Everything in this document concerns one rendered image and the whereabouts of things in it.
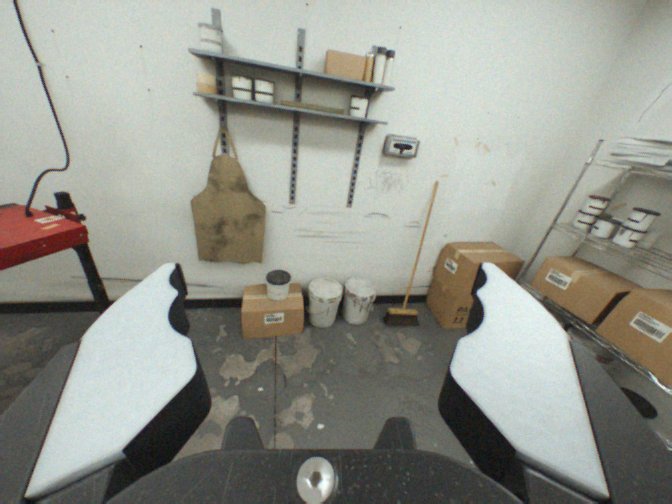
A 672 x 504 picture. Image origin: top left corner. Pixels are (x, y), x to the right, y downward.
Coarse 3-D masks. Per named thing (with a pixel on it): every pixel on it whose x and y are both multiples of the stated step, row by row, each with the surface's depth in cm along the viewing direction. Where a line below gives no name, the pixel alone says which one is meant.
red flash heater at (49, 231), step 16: (16, 208) 129; (32, 208) 131; (48, 208) 133; (0, 224) 114; (16, 224) 116; (32, 224) 118; (48, 224) 120; (64, 224) 122; (80, 224) 124; (0, 240) 104; (16, 240) 105; (32, 240) 107; (48, 240) 112; (64, 240) 118; (80, 240) 124; (0, 256) 100; (16, 256) 104; (32, 256) 109
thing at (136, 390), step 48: (144, 288) 9; (96, 336) 7; (144, 336) 7; (96, 384) 6; (144, 384) 6; (192, 384) 6; (48, 432) 5; (96, 432) 5; (144, 432) 5; (192, 432) 6; (48, 480) 4
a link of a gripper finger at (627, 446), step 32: (576, 352) 6; (608, 384) 6; (608, 416) 5; (640, 416) 5; (608, 448) 5; (640, 448) 5; (512, 480) 5; (544, 480) 4; (608, 480) 4; (640, 480) 4
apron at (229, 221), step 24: (216, 144) 170; (216, 168) 177; (240, 168) 181; (216, 192) 184; (240, 192) 189; (216, 216) 192; (240, 216) 195; (264, 216) 200; (216, 240) 201; (240, 240) 203
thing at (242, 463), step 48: (240, 432) 5; (384, 432) 5; (144, 480) 4; (192, 480) 4; (240, 480) 4; (288, 480) 4; (336, 480) 4; (384, 480) 4; (432, 480) 4; (480, 480) 4
